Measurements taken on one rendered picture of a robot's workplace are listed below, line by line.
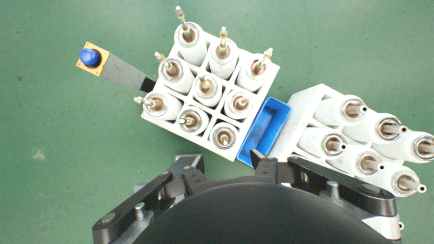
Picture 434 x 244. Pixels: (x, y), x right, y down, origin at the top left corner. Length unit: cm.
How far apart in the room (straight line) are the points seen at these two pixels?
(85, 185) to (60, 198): 16
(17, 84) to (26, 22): 34
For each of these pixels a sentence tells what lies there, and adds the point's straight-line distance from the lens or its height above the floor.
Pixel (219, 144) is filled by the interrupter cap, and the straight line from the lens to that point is 36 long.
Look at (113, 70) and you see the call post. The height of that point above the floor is 29.
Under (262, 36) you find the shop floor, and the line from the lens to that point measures 78.
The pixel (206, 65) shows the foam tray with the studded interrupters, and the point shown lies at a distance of 48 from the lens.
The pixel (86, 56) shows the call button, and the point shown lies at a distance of 47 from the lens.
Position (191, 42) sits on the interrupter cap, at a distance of 44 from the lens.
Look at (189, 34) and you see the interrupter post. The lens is 44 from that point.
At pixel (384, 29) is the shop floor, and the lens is 112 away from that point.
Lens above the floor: 61
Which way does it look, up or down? 88 degrees down
